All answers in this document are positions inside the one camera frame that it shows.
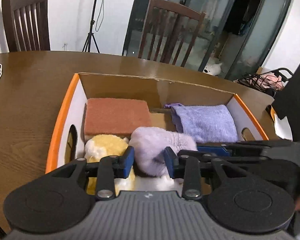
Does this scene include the white plush on floor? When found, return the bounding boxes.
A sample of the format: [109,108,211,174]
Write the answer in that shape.
[203,62,223,76]

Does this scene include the purple towel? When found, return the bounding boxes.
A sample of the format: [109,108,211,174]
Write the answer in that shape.
[165,103,238,144]

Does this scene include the yellow white plush toy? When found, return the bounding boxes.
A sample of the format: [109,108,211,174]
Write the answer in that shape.
[84,134,135,195]

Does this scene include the dark wooden chair centre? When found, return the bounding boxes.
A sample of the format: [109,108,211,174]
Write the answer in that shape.
[138,0,206,67]

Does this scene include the studio light on stand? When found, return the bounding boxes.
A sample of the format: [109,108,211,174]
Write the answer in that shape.
[82,0,104,53]

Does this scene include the sliding glass door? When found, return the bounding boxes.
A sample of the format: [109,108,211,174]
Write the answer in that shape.
[122,0,292,80]

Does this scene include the dark wooden chair left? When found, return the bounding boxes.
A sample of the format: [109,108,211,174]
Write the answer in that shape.
[1,0,51,52]

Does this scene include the red cardboard box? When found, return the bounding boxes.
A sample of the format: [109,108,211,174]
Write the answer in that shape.
[45,72,281,196]

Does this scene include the fuzzy lilac headband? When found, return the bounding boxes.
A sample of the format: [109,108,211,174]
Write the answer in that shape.
[129,127,197,177]

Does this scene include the black bag on table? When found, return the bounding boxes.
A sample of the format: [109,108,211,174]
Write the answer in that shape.
[271,64,300,141]

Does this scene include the orange layered sponge block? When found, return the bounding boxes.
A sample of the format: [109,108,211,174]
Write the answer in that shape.
[84,98,152,140]

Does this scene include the dark wooden chair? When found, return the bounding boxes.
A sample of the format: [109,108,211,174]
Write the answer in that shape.
[138,0,206,67]
[1,0,51,52]

